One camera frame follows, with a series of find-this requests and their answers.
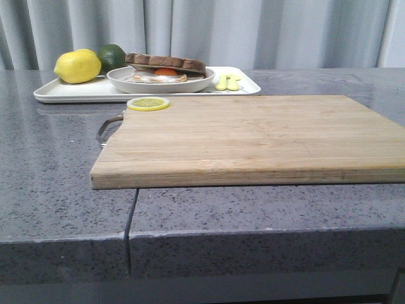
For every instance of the yellow plastic spoon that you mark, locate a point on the yellow plastic spoon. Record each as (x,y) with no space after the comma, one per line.
(233,82)

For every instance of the metal cutting board handle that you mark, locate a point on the metal cutting board handle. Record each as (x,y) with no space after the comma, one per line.
(100,134)

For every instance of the wooden cutting board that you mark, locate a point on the wooden cutting board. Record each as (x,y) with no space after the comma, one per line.
(251,140)

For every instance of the lemon slice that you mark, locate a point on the lemon slice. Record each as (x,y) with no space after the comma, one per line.
(151,103)

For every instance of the white round plate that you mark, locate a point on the white round plate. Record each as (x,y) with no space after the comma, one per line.
(120,80)

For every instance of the fried egg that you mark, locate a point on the fried egg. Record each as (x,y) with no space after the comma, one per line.
(158,76)

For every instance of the white rectangular tray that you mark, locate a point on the white rectangular tray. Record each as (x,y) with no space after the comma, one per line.
(101,90)

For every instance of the green lime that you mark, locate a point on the green lime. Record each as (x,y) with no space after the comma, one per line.
(111,57)

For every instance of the grey curtain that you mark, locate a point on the grey curtain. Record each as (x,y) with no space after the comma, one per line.
(245,34)

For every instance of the yellow lemon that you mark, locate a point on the yellow lemon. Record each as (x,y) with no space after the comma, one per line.
(78,66)

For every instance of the yellow plastic fork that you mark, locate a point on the yellow plastic fork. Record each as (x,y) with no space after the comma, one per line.
(221,84)

